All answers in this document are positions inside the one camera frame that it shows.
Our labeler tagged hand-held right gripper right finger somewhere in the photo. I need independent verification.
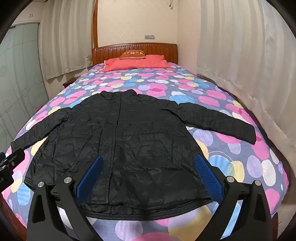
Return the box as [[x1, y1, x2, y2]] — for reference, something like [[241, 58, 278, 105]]
[[194, 154, 272, 241]]

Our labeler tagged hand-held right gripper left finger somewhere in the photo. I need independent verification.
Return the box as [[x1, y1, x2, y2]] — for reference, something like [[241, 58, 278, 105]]
[[26, 155, 104, 241]]

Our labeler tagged black puffer jacket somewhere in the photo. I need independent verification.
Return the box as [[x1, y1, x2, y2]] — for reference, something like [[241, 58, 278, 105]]
[[10, 89, 257, 219]]

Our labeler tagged frosted glass sliding door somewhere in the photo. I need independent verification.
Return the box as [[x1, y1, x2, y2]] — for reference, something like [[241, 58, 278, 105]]
[[0, 23, 49, 149]]

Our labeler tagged dotted colourful bed sheet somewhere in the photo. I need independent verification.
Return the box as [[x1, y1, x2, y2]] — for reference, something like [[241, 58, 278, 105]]
[[0, 61, 290, 241]]

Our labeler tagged red folded blanket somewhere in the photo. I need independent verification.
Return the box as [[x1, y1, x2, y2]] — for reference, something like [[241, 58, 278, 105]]
[[102, 55, 171, 72]]

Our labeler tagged cream curtain along bed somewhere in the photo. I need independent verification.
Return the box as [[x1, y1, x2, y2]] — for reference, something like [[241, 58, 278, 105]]
[[196, 0, 296, 149]]

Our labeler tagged wooden bed headboard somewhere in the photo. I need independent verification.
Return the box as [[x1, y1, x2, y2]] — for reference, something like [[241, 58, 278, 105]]
[[92, 43, 179, 66]]

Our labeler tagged orange cushion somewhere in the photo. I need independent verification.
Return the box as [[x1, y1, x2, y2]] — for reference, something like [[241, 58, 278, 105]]
[[119, 50, 146, 60]]

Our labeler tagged cream curtain beside glass door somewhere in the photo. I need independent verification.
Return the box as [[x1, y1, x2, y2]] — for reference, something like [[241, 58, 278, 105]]
[[40, 0, 97, 80]]

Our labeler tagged wooden post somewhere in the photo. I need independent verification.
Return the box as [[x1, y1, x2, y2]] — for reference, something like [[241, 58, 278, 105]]
[[93, 0, 99, 49]]

